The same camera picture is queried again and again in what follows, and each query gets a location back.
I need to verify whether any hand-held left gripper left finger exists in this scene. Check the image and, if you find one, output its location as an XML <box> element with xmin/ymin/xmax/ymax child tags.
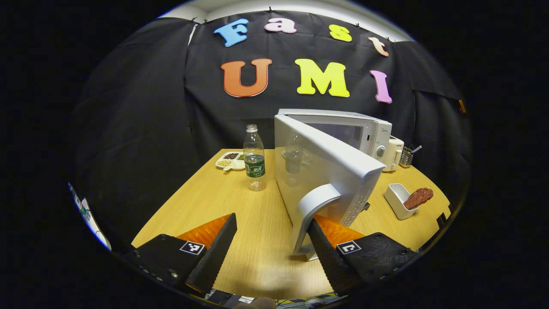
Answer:
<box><xmin>124</xmin><ymin>212</ymin><xmax>238</xmax><ymax>297</ymax></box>

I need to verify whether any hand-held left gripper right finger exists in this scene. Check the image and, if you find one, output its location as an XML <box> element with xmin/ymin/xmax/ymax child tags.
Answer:
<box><xmin>307</xmin><ymin>215</ymin><xmax>419</xmax><ymax>297</ymax></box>

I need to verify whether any white microwave oven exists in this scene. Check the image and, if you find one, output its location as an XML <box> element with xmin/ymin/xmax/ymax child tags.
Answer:
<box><xmin>274</xmin><ymin>109</ymin><xmax>393</xmax><ymax>261</ymax></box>

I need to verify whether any brown meat piece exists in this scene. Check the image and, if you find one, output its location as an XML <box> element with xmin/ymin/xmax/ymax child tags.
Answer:
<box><xmin>403</xmin><ymin>188</ymin><xmax>434</xmax><ymax>210</ymax></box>

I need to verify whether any white toaster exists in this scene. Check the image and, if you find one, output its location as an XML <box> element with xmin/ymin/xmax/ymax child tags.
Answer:
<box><xmin>382</xmin><ymin>135</ymin><xmax>405</xmax><ymax>172</ymax></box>

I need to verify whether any white rectangular tray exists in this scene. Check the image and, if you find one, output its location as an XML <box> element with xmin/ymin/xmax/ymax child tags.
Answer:
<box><xmin>384</xmin><ymin>183</ymin><xmax>419</xmax><ymax>220</ymax></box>

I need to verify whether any clear plastic water bottle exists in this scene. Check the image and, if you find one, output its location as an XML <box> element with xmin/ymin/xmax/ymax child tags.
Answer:
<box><xmin>243</xmin><ymin>124</ymin><xmax>266</xmax><ymax>191</ymax></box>

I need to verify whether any white divided snack plate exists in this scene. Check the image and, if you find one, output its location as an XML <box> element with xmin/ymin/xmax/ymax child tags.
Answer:
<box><xmin>215</xmin><ymin>151</ymin><xmax>246</xmax><ymax>171</ymax></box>

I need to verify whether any metal wire utensil holder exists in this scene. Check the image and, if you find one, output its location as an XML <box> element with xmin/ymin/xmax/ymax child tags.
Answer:
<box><xmin>399</xmin><ymin>146</ymin><xmax>415</xmax><ymax>168</ymax></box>

